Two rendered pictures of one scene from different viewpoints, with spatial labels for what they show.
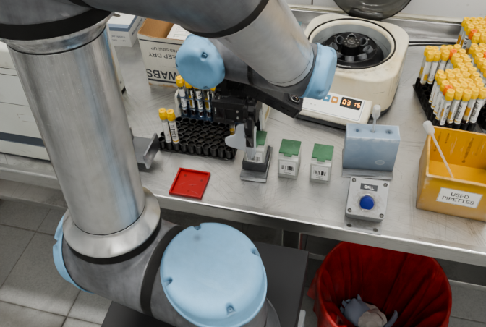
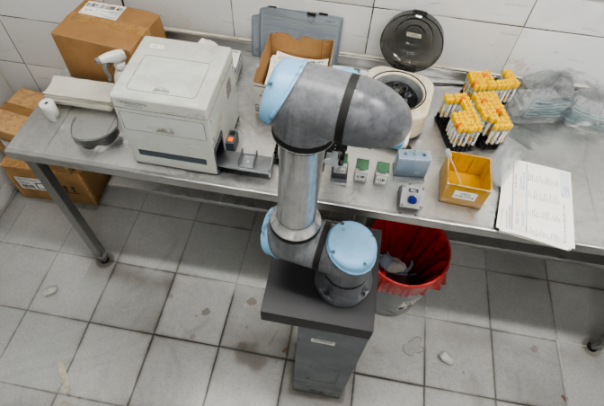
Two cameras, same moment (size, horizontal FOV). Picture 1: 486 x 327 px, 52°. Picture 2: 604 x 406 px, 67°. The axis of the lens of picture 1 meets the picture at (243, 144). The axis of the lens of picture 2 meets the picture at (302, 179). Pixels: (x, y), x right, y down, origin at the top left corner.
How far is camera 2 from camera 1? 0.49 m
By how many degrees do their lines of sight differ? 10
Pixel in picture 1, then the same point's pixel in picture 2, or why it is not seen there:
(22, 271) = (135, 241)
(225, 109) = not seen: hidden behind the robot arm
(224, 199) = (321, 197)
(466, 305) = (456, 255)
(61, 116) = (302, 179)
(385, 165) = (420, 174)
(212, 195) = not seen: hidden behind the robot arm
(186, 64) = not seen: hidden behind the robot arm
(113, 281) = (298, 252)
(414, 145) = (436, 159)
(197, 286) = (347, 254)
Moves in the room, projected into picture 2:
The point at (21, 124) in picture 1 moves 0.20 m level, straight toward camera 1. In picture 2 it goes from (186, 149) to (221, 193)
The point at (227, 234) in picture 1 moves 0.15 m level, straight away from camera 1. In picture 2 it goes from (358, 227) to (341, 174)
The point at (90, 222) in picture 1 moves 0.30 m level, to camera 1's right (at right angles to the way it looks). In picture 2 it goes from (294, 224) to (430, 211)
